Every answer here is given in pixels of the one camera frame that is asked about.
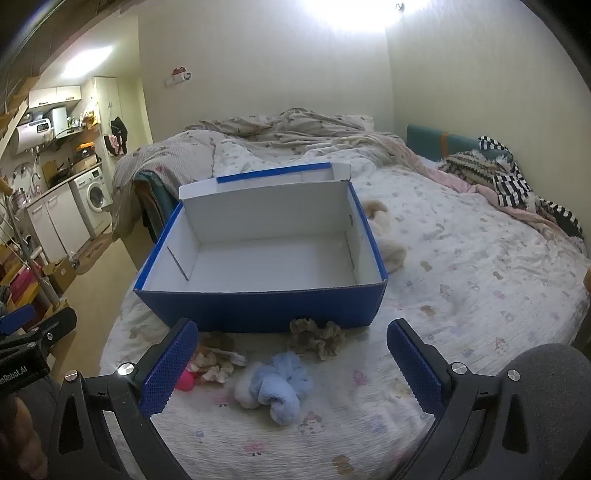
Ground white base cabinet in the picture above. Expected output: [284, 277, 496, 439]
[25, 184, 91, 265]

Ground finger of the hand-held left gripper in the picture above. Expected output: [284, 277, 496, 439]
[28, 307, 78, 354]
[0, 304, 38, 337]

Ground black white striped cloth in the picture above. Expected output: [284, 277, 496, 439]
[478, 136, 583, 237]

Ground dark hanging clothes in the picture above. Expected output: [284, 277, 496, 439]
[109, 116, 129, 156]

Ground white washing machine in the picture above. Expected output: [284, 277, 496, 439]
[70, 167, 114, 237]

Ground white wall cabinets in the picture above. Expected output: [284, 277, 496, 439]
[28, 85, 83, 110]

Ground beige fluffy sock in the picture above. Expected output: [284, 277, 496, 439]
[365, 199, 409, 273]

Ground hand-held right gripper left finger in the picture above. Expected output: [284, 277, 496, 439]
[46, 318, 200, 480]

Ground person's grey trouser leg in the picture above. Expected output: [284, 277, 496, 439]
[501, 342, 591, 480]
[25, 374, 65, 467]

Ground metal pole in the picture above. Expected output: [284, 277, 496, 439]
[0, 185, 63, 317]

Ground brown floor mat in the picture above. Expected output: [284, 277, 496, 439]
[75, 231, 114, 276]

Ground light blue fluffy scrunchie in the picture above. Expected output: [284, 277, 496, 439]
[252, 352, 315, 426]

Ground person's right grey trouser leg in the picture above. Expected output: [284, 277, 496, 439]
[501, 342, 591, 480]

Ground bright pink pom hair tie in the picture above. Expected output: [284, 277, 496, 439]
[177, 364, 202, 393]

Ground person's left hand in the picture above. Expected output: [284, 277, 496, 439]
[0, 396, 49, 480]

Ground brown sheer scrunchie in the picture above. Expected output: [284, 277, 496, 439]
[288, 318, 347, 361]

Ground white water heater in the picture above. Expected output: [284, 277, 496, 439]
[9, 117, 54, 156]

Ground pale floral scrunchie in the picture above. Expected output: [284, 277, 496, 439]
[187, 350, 247, 384]

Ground person's left grey trouser leg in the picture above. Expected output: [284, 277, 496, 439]
[25, 374, 65, 467]

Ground teal cloth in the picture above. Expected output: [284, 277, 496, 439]
[134, 171, 182, 243]

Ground white scrunchie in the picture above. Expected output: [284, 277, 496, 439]
[233, 374, 266, 411]

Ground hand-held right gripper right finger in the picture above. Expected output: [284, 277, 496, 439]
[386, 318, 561, 480]

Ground knit patterned pillow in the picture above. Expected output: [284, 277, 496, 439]
[444, 151, 514, 186]

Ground cardboard box on floor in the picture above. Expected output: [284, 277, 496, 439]
[43, 256, 77, 297]

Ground beige crumpled duvet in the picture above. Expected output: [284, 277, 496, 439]
[112, 108, 416, 241]

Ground teal headboard cushion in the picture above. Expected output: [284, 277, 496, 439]
[406, 124, 514, 163]

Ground blue cardboard box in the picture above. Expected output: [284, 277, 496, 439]
[133, 162, 389, 334]

